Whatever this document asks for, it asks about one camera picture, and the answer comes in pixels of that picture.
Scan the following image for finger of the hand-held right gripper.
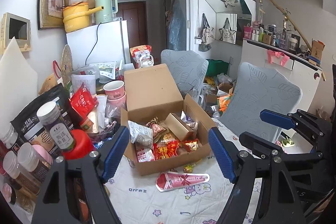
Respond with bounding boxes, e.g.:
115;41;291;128
239;132;288;159
260;109;334;140

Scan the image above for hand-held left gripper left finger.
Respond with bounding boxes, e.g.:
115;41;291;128
31;126;130;224

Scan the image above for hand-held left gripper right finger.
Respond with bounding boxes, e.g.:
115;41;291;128
208;127;306;224

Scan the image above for long red white packet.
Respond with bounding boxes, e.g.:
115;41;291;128
135;144;155;163

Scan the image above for small red gold packet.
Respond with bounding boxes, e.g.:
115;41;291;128
184;139;203;153

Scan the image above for white bread-print packet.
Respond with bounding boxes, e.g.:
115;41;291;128
128;120;154;152

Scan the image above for yellow green candy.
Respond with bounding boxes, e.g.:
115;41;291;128
183;160;202;173

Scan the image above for purple silver packet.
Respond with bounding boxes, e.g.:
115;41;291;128
181;111;198;132

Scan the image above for pink cone packet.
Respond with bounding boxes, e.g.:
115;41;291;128
156;172;210;191

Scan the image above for brown striped snack packet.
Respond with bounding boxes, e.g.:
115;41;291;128
146;116;168;143

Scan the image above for red packet yellow lettering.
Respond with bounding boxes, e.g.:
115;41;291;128
153;140;185;161

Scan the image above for gold rectangular box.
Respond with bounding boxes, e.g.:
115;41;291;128
164;112;193;142

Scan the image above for brown cardboard box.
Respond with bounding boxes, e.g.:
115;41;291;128
121;63;218;176

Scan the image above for blue white tube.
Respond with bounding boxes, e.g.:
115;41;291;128
93;139;111;149

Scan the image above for green slipper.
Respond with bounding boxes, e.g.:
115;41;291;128
280;136;295;147

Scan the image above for large grey covered chair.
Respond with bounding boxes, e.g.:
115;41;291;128
219;62;303;144

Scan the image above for red plastic container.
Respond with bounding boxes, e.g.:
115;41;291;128
62;130;97;160

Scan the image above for white cabinet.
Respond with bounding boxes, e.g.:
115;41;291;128
241;39;323;114

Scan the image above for pink paper cup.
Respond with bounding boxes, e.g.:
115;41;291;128
108;91;127;109
103;80;125;100

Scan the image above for floor box of clutter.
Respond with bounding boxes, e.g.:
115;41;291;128
205;76;237;114

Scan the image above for red bag white lettering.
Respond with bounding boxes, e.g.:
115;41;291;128
70;82;99;119

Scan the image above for pink cloth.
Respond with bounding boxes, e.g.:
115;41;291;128
266;50;290;66

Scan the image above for dark labelled jar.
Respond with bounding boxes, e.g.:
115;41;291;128
36;101;76;152

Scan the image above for white quilted printed tablecloth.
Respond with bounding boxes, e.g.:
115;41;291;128
105;119;263;224

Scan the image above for pink bottle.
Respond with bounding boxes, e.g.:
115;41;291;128
32;144;53;165

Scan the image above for glass mug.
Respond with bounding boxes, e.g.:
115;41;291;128
178;82;200;102

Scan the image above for green bin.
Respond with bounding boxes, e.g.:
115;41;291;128
205;59;230;77

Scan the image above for white printed paper bag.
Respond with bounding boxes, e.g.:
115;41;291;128
71;73;97;94

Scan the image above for small brown carton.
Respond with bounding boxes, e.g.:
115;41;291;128
311;39;325;60

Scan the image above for row of cosmetic bottles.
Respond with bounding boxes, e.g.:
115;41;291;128
244;20;310;54

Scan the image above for green white pouch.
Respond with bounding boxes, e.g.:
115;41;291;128
89;61;117;81

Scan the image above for black snack bag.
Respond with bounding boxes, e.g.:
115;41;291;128
10;84;79;144

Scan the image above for small grey covered chair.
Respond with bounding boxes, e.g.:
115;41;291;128
161;49;209;98

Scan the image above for round woven mat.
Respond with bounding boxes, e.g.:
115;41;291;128
61;44;73;83

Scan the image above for red white snack bag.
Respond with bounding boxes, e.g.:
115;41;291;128
129;45;152;67

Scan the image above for bamboo pole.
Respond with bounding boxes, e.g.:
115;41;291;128
245;0;326;81

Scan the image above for white refrigerator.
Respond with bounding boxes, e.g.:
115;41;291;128
66;20;132;69

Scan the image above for white foam board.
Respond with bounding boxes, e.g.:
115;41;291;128
0;36;38;135

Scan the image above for brown door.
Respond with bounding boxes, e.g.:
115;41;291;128
118;1;147;52

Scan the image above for blue plastic garment cover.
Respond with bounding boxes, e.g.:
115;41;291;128
168;0;188;51

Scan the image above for yellow pot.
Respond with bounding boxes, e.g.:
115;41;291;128
62;2;104;32

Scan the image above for light green kettle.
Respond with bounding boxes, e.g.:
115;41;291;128
94;0;118;25

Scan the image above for white jar with handle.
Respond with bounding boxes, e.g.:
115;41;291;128
140;54;154;68

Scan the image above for canvas tote bag dark straps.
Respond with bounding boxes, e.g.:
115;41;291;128
199;13;216;52

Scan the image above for black power cable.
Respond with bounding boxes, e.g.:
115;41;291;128
85;22;101;67

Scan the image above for beige wall intercom panel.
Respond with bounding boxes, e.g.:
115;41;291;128
0;13;32;52

